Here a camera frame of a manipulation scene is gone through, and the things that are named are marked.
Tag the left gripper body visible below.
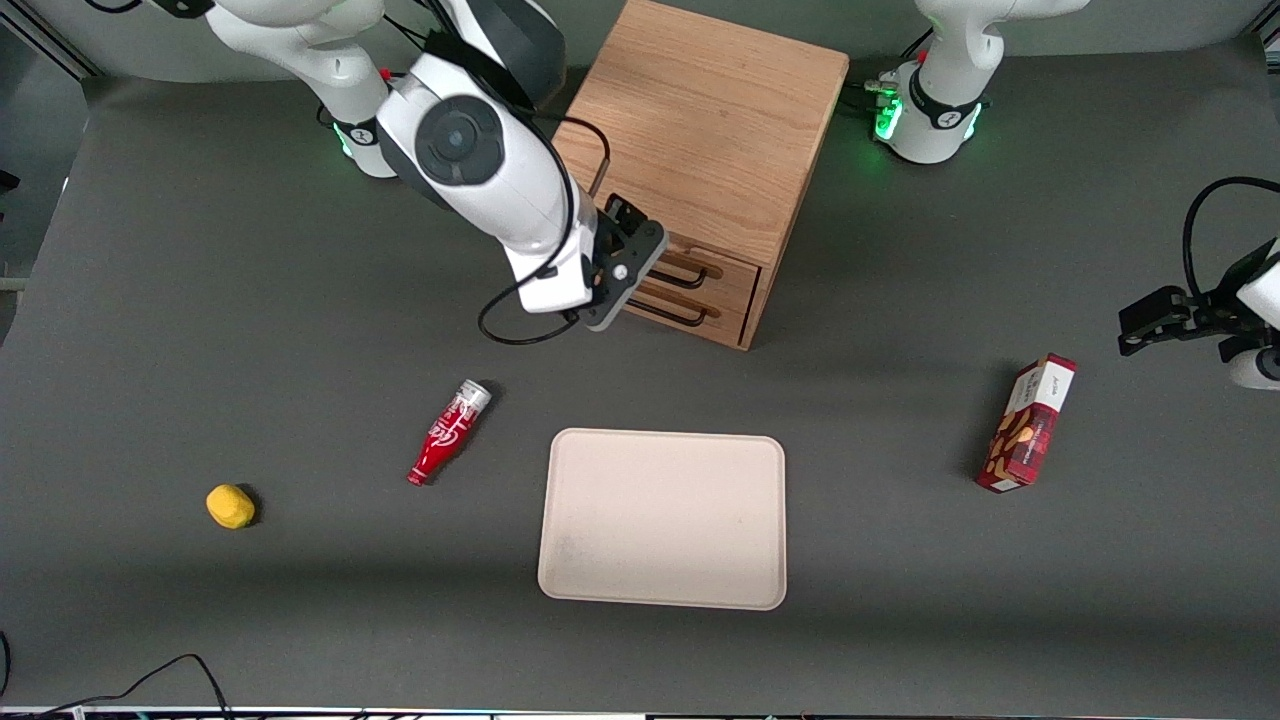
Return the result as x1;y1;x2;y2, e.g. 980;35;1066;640
1188;255;1280;346

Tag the wooden drawer with black handle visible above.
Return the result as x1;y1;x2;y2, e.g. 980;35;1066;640
622;285;755;347
645;232;763;301

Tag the wooden drawer cabinet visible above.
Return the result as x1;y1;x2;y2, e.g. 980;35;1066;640
552;0;851;351

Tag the red plaid cookie box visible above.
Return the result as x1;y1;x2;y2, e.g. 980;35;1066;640
976;353;1079;494

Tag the red soda bottle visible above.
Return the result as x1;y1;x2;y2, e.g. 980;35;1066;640
406;379;493;488

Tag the beige plastic tray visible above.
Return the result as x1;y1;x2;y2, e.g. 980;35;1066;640
537;428;788;612

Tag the yellow lemon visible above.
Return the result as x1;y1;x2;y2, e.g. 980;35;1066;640
206;484;257;530

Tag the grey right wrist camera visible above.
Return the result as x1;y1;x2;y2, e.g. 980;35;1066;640
583;222;669;333

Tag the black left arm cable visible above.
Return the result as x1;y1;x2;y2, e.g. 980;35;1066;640
1182;177;1280;296

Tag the black floor cable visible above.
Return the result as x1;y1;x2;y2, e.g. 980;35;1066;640
35;653;236;720

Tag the aluminium frame rail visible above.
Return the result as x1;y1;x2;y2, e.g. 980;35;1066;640
0;0;101;81

